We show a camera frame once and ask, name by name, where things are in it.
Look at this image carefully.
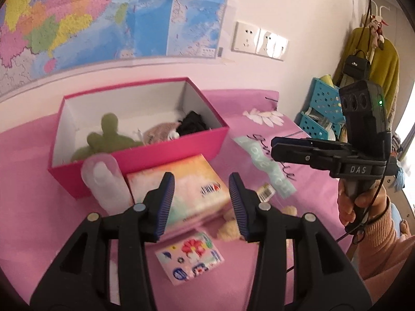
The colourful wall map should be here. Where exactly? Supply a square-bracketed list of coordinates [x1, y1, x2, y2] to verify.
[0, 0, 231, 96]

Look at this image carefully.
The pastel tissue box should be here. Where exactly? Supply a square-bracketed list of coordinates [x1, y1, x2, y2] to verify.
[126, 154, 232, 234]

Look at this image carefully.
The blue perforated plastic basket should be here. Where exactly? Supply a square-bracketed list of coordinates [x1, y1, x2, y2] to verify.
[300, 110, 349, 141]
[309, 77, 344, 117]

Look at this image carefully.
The black scrunchie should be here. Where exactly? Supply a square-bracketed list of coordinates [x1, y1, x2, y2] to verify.
[177, 111, 208, 137]

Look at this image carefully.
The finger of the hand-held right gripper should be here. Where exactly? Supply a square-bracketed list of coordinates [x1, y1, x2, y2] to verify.
[275, 137, 353, 151]
[271, 143, 352, 169]

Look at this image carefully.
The green plush toy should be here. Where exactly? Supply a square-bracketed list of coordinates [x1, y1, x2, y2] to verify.
[71, 113, 143, 162]

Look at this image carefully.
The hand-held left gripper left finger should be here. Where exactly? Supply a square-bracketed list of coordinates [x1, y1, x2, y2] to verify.
[29, 172, 176, 311]

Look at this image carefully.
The black handbag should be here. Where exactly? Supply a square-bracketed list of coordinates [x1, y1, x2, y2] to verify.
[343, 50, 371, 80]

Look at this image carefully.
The yellow hanging coat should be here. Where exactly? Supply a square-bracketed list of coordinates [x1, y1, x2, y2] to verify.
[334, 27, 400, 124]

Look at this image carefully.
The white pump lotion bottle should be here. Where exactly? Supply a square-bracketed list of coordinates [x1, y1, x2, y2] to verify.
[81, 154, 135, 216]

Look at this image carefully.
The beige plush toy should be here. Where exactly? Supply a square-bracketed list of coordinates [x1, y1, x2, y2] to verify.
[217, 183, 299, 242]

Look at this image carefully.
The pink cardboard box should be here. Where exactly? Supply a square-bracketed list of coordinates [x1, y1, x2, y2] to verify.
[48, 77, 230, 200]

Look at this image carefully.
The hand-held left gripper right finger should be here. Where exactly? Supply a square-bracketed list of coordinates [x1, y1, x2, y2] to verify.
[229, 172, 372, 311]

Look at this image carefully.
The white wall switch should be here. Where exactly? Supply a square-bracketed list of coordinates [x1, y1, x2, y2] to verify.
[272, 36, 290, 61]

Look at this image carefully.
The floral pocket tissue pack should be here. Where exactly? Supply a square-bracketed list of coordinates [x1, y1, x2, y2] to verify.
[155, 230, 225, 286]

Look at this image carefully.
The person's right forearm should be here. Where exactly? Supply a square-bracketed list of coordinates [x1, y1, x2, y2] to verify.
[348, 197, 415, 281]

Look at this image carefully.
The white red hanging ornament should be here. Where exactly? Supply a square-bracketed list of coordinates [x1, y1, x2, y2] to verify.
[370, 15, 388, 51]

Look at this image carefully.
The person's right hand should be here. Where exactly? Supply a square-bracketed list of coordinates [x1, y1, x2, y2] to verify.
[337, 184, 390, 231]

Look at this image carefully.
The pink printed bedsheet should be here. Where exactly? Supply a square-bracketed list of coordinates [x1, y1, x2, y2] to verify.
[0, 89, 360, 311]

